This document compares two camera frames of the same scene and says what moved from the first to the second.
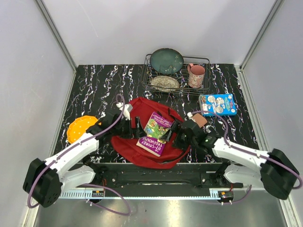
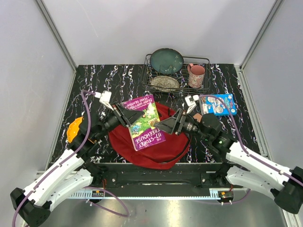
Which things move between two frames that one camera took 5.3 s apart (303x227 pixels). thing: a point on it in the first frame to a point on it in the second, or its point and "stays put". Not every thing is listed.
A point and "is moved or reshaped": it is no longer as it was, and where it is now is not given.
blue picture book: x=220 y=104 stays put
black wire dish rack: x=180 y=75 stays put
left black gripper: x=139 y=132 to x=133 y=115
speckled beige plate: x=164 y=83 stays put
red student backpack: x=170 y=156 is moved or reshaped
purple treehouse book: x=155 y=126 is moved or reshaped
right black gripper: x=177 y=129 to x=168 y=125
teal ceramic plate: x=166 y=60 stays put
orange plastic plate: x=78 y=127 stays put
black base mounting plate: x=161 y=176 stays put
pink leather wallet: x=200 y=120 stays put
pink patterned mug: x=196 y=75 stays put
